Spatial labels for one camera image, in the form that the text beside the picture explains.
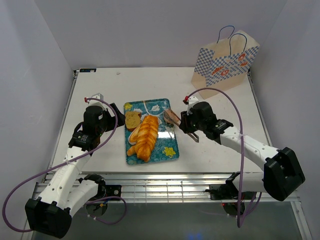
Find small orange croissant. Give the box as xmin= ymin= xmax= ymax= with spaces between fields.
xmin=126 ymin=145 xmax=136 ymax=157

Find white-edged hot dog bun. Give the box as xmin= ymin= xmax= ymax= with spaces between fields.
xmin=128 ymin=120 xmax=147 ymax=146

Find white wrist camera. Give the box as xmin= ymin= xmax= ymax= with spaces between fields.
xmin=84 ymin=93 xmax=106 ymax=110
xmin=183 ymin=95 xmax=199 ymax=112

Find teal floral tray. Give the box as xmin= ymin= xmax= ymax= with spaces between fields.
xmin=123 ymin=98 xmax=180 ymax=164

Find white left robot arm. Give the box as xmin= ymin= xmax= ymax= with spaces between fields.
xmin=25 ymin=98 xmax=125 ymax=239

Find blue label sticker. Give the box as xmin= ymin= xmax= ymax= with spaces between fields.
xmin=79 ymin=68 xmax=97 ymax=73

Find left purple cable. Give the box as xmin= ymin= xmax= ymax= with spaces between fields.
xmin=1 ymin=97 xmax=128 ymax=233

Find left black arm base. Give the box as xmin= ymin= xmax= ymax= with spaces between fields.
xmin=84 ymin=174 xmax=122 ymax=201

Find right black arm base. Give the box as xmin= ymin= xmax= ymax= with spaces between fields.
xmin=204 ymin=172 xmax=258 ymax=201

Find brown bread slice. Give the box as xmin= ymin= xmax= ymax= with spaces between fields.
xmin=124 ymin=111 xmax=141 ymax=132

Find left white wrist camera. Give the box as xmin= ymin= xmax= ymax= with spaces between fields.
xmin=84 ymin=93 xmax=106 ymax=110

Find large braided orange bread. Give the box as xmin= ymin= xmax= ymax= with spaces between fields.
xmin=134 ymin=115 xmax=159 ymax=162

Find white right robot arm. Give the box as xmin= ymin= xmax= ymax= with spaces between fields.
xmin=179 ymin=100 xmax=306 ymax=201

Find pink sugared doughnut bread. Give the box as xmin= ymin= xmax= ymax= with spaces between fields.
xmin=163 ymin=108 xmax=181 ymax=126

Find aluminium table frame rail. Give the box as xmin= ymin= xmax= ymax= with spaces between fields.
xmin=29 ymin=172 xmax=301 ymax=205

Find metal tongs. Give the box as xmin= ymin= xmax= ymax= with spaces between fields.
xmin=163 ymin=108 xmax=199 ymax=143

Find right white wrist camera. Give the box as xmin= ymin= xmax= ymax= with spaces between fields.
xmin=183 ymin=95 xmax=199 ymax=112

